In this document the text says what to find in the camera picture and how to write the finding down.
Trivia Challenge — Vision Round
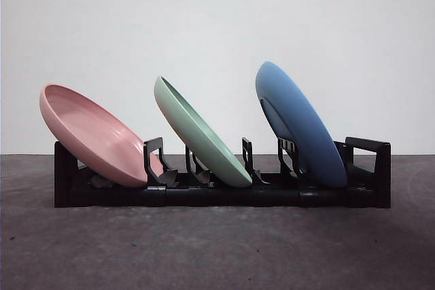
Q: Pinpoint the green round plate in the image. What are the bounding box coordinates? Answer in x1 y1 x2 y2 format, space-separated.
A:
153 75 254 188

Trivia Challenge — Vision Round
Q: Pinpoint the pink round plate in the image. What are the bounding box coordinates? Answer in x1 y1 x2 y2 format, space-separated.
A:
39 83 168 188

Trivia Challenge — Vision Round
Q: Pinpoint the blue round plate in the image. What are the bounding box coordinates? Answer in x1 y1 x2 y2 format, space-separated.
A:
255 61 346 189

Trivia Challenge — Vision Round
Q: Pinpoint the black plastic dish rack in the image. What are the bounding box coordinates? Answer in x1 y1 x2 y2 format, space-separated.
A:
54 136 392 209

